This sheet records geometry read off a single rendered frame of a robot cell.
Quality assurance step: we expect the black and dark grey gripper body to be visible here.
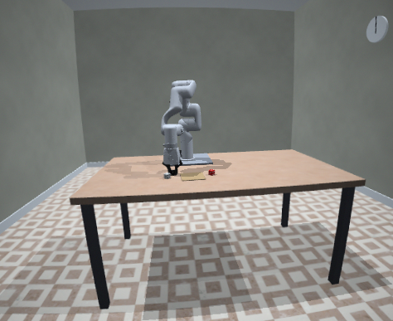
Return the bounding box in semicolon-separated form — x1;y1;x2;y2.
163;148;181;165

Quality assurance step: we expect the tan mat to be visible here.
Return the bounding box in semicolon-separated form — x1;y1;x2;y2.
180;172;206;181

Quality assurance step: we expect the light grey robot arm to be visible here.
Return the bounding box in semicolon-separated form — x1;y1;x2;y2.
161;80;201;161

